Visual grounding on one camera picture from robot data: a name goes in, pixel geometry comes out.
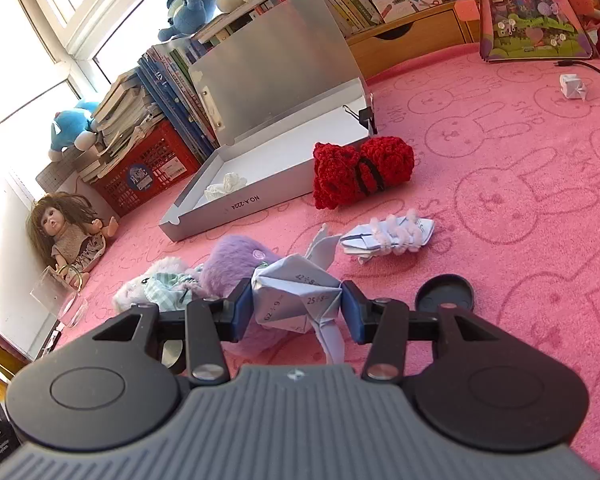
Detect row of blue-spined books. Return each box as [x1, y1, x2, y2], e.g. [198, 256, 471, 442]
[136, 35, 222, 162]

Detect white fabric flower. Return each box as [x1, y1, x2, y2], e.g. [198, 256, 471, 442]
[204, 172, 251, 204]

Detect brown-haired doll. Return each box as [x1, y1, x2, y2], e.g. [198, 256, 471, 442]
[26, 192, 121, 282]

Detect stack of worn books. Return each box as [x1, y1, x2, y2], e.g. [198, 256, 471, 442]
[76, 71, 167, 184]

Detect black cable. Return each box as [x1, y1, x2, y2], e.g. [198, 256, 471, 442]
[554, 59, 600, 82]

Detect grey lidded storage box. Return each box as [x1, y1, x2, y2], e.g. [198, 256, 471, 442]
[158, 0, 377, 244]

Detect low stack of books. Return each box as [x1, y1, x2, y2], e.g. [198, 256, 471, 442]
[194, 0, 307, 47]

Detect printed paper origami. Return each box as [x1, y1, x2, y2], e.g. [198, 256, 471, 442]
[250, 224, 357, 363]

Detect blue white plush toy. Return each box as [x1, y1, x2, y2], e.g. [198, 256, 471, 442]
[48, 99, 102, 162]

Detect grey cutting mat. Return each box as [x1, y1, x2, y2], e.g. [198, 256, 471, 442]
[34, 159, 82, 197]

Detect small white checkered plush toy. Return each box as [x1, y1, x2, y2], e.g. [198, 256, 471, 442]
[111, 256, 207, 312]

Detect black round lid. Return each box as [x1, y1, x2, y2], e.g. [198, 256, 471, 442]
[414, 273, 476, 317]

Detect white window frame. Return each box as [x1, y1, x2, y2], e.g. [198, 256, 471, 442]
[0, 0, 197, 137]

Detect red crocheted bundle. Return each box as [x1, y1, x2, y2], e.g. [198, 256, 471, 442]
[312, 135, 416, 211]

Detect clear glass cup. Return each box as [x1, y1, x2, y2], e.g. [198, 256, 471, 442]
[30, 265, 89, 332]

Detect small white paper cube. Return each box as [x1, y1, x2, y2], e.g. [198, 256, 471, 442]
[558, 73, 589, 101]

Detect pink rabbit-print mat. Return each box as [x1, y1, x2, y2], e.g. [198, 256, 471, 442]
[54, 42, 600, 463]

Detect black binder clip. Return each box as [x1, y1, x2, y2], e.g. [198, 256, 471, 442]
[341, 92, 376, 136]

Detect wooden drawer organizer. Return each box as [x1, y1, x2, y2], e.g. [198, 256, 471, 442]
[345, 0, 482, 82]

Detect round mirror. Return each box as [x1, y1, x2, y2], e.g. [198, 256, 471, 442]
[162, 342, 184, 375]

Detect pink triangular toy package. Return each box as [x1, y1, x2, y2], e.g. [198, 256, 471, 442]
[477, 0, 599, 64]

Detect purple plush toy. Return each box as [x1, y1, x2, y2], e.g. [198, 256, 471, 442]
[199, 235, 287, 343]

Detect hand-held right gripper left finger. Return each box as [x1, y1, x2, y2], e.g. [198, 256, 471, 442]
[92, 279, 255, 387]

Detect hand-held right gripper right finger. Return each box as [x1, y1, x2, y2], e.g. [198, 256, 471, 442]
[340, 280, 512, 386]

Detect blue elephant plush toy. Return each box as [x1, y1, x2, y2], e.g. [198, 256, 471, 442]
[158, 0, 219, 44]

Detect red plastic basket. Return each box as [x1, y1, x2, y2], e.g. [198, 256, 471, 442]
[92, 120, 202, 217]

